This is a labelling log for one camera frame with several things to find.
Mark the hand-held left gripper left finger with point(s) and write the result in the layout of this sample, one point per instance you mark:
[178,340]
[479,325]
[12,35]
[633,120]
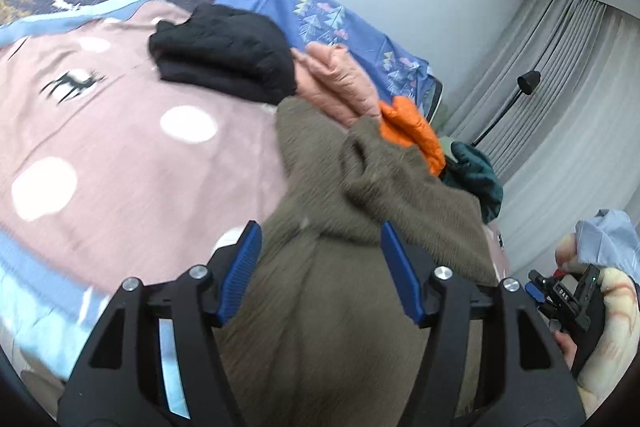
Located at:
[239,273]

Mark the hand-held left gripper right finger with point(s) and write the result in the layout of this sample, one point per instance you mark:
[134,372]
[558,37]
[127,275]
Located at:
[400,272]

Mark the olive brown knit sweater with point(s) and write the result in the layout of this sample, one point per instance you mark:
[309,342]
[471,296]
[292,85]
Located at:
[360,267]

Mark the person's right forearm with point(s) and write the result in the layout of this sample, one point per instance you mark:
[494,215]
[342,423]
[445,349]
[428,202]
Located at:
[607,332]

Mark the person's right hand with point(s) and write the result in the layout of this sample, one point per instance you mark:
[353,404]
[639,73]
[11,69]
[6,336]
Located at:
[567,347]

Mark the light blue cloth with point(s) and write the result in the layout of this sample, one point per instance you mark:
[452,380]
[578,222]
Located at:
[610,239]

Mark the dark green jacket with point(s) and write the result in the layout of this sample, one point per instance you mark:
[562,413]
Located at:
[475,179]

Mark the orange puffer jacket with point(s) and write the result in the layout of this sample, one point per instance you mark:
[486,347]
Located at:
[412,132]

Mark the pink deer print blanket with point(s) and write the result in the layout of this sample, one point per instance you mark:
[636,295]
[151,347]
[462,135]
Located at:
[115,132]

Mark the grey curtain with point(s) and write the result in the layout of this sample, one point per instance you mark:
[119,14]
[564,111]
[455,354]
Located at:
[560,117]

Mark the black floor lamp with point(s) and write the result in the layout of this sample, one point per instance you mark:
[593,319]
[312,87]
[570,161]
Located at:
[505,104]

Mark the pink puffer jacket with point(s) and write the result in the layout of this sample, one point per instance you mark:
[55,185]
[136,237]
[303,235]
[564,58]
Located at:
[335,82]

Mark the black knit garment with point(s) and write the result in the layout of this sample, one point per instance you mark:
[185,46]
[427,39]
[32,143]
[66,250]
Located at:
[225,52]

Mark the blue tree pattern pillow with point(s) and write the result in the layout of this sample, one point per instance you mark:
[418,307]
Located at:
[325,17]

